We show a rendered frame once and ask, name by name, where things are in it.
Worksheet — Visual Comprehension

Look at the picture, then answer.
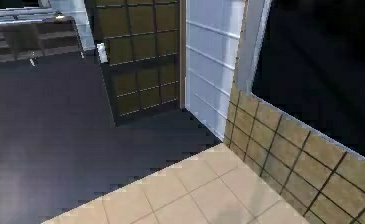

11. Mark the white panelled room door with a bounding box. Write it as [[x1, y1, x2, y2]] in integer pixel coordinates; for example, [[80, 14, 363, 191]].
[[184, 0, 247, 142]]

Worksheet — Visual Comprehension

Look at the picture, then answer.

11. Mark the dark window with pale frame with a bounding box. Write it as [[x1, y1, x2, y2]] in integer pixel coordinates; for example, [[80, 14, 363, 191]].
[[234, 0, 365, 167]]

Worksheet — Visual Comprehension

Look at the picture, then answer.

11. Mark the small white wall box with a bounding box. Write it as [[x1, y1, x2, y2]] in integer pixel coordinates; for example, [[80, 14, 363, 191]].
[[96, 42, 110, 65]]

